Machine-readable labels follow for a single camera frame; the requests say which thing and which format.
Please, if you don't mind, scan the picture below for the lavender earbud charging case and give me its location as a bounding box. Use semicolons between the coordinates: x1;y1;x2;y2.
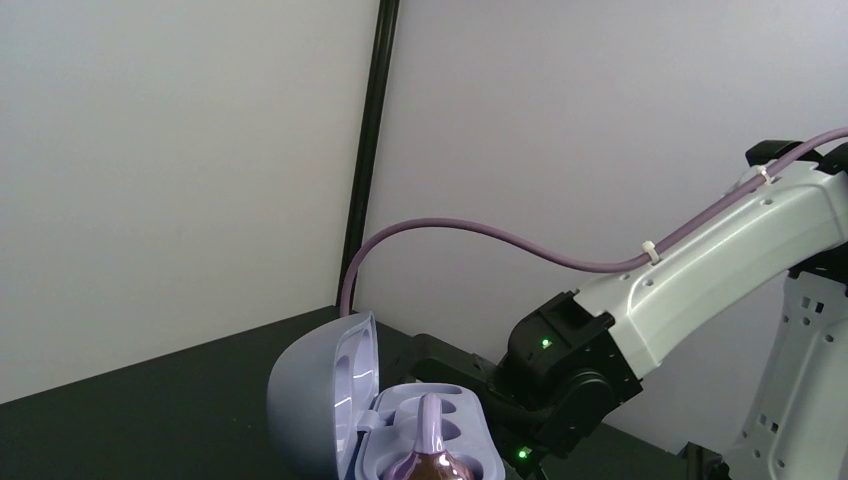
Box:
266;313;506;479

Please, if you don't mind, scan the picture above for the purple earbud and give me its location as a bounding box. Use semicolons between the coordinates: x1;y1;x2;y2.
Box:
383;393;475;480

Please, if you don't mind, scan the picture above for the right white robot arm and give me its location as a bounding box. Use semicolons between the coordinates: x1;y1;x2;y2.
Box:
389;145;847;479

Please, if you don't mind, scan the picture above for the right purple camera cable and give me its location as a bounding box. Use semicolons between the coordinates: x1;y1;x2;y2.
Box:
339;127;848;318

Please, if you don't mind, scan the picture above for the rear black enclosure post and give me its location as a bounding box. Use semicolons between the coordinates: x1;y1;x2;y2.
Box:
336;0;401;311

